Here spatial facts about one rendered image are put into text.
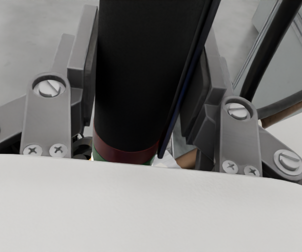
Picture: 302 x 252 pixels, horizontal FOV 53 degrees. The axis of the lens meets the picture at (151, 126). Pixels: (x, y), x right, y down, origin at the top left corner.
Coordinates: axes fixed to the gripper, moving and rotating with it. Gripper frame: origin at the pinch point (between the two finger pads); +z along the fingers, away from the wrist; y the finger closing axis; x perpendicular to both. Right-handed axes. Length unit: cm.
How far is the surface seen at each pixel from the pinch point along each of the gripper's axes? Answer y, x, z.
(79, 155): -4.5, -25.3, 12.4
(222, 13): 104, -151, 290
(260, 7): 131, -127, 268
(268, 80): 71, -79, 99
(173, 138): 10.4, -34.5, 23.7
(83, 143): -4.2, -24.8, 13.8
